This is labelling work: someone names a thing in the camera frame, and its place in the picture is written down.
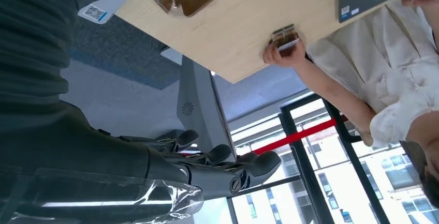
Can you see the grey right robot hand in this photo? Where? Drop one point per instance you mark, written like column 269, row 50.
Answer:
column 85, row 147

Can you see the person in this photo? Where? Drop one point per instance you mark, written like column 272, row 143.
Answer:
column 387, row 64

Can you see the clear plastic film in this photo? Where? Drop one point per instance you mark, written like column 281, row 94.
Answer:
column 103, row 202

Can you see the red barrier belt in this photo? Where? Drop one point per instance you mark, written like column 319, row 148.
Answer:
column 298, row 135

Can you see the black window frame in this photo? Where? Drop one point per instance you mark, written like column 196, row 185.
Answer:
column 301, row 160

